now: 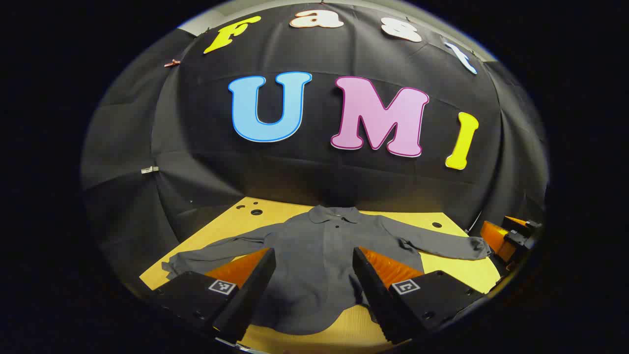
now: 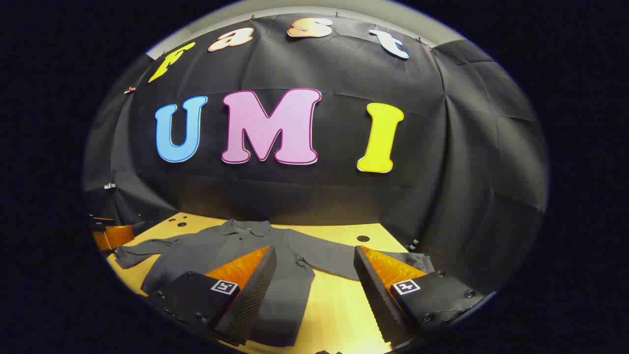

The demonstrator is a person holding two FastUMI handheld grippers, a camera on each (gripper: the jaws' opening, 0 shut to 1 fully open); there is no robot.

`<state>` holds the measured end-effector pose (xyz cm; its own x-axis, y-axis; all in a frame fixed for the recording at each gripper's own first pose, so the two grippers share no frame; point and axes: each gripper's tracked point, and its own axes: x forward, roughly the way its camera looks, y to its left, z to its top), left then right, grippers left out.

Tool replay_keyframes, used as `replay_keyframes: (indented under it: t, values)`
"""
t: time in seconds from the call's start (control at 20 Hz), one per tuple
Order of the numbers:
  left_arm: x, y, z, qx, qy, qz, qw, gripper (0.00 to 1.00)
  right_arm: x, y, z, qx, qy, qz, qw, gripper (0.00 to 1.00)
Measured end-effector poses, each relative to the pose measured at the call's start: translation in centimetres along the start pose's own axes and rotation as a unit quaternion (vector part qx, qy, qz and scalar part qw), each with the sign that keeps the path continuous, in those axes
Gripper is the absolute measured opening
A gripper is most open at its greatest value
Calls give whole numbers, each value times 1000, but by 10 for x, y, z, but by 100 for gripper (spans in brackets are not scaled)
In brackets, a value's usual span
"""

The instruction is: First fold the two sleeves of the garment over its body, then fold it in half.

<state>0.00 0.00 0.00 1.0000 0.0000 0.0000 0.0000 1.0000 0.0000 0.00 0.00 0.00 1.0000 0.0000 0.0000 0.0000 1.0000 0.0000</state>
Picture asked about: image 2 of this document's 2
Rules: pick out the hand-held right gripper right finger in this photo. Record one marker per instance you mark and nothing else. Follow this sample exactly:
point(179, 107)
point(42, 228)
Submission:
point(376, 295)

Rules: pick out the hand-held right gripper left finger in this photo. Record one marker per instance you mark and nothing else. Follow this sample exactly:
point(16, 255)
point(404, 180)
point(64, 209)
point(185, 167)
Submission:
point(255, 295)

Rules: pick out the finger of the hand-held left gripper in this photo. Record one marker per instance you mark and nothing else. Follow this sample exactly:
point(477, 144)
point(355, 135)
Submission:
point(115, 237)

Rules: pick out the grey long-sleeved shirt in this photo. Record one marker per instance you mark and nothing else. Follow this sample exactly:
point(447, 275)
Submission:
point(206, 250)

